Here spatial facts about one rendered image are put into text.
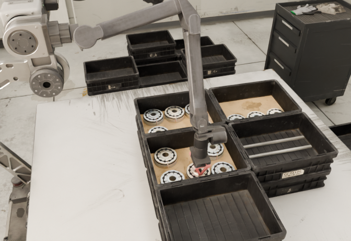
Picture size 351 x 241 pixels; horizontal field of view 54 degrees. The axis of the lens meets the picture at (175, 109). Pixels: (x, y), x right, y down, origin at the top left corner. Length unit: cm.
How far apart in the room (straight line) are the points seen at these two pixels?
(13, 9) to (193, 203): 97
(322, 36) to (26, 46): 229
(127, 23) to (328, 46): 211
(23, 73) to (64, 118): 49
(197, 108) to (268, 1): 399
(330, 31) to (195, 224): 207
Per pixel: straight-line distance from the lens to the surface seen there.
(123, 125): 198
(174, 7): 128
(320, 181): 174
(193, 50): 129
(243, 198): 147
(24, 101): 362
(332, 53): 314
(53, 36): 124
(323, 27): 294
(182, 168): 154
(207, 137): 134
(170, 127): 175
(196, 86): 130
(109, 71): 288
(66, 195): 169
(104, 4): 450
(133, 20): 126
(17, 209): 233
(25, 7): 132
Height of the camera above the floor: 197
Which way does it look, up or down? 38 degrees down
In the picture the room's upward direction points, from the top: straight up
